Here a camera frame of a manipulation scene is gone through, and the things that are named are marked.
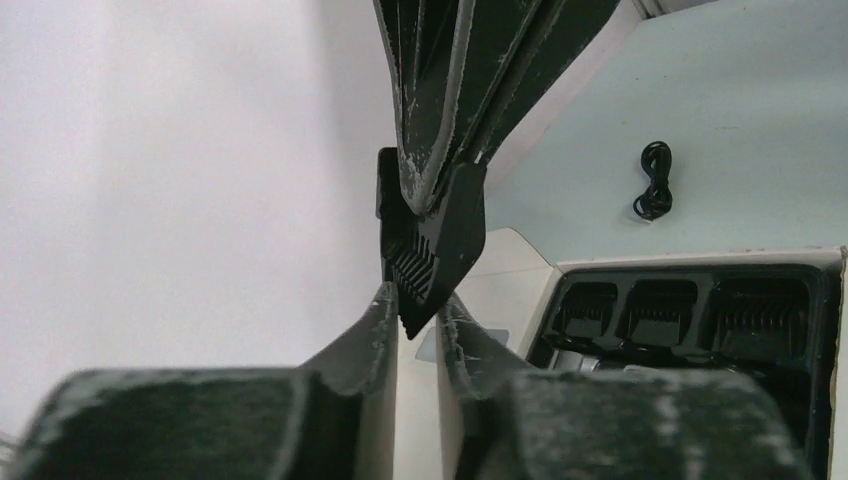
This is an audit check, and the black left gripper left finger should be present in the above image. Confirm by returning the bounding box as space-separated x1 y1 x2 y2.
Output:
6 283 399 479

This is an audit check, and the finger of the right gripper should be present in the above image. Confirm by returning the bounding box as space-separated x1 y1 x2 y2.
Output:
457 1 618 170
373 1 475 215

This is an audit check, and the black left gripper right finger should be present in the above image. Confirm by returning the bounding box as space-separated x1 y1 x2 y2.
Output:
436 297 811 479

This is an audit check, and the white cardboard kit box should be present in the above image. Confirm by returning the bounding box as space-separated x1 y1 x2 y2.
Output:
393 228 847 479

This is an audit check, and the black charging cable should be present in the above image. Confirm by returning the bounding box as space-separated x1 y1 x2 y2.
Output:
631 140 675 223

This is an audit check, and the black clipper guard comb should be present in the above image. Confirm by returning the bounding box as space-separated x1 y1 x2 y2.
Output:
702 278 809 363

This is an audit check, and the black plastic tray insert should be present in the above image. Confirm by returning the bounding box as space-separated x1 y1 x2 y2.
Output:
527 263 842 479

